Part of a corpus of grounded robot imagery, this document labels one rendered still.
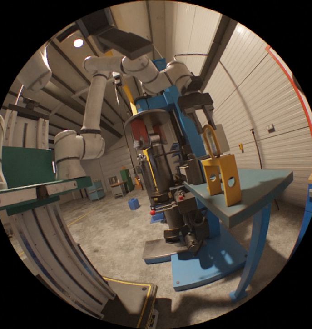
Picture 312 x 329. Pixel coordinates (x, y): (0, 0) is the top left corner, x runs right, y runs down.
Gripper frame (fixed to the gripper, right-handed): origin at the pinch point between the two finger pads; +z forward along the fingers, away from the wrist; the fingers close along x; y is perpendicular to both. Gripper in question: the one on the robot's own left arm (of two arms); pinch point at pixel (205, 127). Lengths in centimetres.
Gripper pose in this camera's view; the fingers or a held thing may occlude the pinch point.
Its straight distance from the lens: 42.9
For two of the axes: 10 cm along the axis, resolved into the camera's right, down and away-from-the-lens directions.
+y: 0.6, 0.1, 10.0
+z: 2.8, 9.6, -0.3
